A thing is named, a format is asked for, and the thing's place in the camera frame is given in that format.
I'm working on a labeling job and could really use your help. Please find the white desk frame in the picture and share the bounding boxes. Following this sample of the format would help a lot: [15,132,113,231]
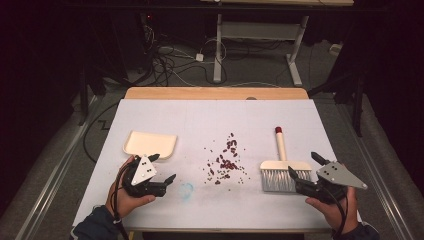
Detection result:
[199,0,355,88]

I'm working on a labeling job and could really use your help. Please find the metal floor rail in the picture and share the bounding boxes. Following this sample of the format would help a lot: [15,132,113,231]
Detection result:
[336,99,414,240]
[14,96,104,240]

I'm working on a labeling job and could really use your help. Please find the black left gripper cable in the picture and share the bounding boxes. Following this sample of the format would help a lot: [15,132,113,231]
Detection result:
[112,164,130,240]

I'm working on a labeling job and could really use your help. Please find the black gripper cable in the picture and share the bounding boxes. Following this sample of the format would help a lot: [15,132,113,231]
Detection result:
[324,186,348,239]
[112,164,130,240]

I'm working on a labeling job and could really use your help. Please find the person's right hand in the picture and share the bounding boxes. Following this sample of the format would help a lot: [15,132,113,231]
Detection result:
[304,186,360,235]

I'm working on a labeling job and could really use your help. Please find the red beans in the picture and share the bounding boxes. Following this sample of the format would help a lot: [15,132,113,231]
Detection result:
[203,132,252,192]

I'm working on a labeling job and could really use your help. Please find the black floor cable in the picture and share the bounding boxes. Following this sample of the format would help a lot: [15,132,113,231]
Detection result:
[82,99,121,164]

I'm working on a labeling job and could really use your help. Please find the person's left hand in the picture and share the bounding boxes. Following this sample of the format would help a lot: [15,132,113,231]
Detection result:
[105,155,157,219]

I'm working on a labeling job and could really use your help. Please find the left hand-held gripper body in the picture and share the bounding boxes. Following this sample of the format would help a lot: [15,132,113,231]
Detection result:
[121,154,168,199]

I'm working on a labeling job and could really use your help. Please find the cream dustpan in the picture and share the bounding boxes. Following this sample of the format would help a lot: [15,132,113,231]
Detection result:
[123,130,178,160]

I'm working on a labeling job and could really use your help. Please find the cream brush with red cap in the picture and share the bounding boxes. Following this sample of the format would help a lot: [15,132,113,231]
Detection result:
[259,126,313,193]

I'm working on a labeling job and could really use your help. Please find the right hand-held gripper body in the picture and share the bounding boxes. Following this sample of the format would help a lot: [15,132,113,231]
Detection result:
[294,161,368,205]

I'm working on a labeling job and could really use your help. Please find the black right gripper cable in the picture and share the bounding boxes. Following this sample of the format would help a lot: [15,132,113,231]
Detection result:
[324,186,348,239]

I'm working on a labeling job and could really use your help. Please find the tangle of floor cables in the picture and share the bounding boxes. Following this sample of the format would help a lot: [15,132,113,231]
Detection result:
[139,23,228,88]

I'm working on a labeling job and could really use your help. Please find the wooden table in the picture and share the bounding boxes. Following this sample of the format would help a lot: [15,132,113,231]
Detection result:
[123,86,334,234]

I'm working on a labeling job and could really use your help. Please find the black stand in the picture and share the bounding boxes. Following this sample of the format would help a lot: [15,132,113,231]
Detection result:
[308,66,366,138]
[78,63,101,127]

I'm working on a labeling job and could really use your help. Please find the white table mat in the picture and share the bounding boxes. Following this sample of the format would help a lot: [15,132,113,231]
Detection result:
[72,98,363,231]

